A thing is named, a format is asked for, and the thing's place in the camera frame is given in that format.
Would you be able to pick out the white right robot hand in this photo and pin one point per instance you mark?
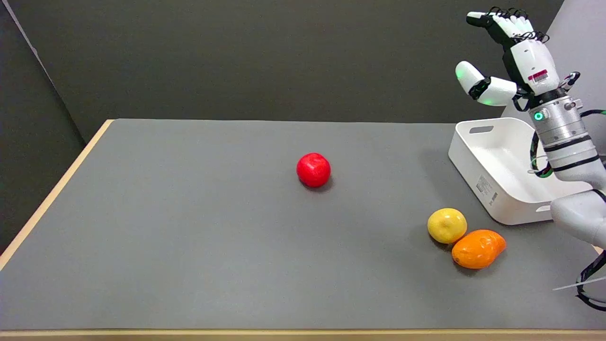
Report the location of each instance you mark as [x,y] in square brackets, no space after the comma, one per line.
[534,61]

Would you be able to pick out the red tomato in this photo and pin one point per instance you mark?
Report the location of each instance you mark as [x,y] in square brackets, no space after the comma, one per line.
[313,169]

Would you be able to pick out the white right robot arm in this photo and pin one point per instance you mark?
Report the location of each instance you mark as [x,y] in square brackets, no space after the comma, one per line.
[568,142]

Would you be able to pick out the white plastic bin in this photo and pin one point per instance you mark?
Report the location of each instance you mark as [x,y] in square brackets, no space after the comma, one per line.
[497,175]

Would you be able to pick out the yellow lemon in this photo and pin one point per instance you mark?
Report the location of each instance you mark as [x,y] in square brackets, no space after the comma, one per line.
[447,226]

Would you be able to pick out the orange mango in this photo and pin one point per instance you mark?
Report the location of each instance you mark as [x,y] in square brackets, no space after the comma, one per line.
[478,249]

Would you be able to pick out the grey table mat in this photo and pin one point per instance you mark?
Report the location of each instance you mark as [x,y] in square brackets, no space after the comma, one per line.
[236,227]

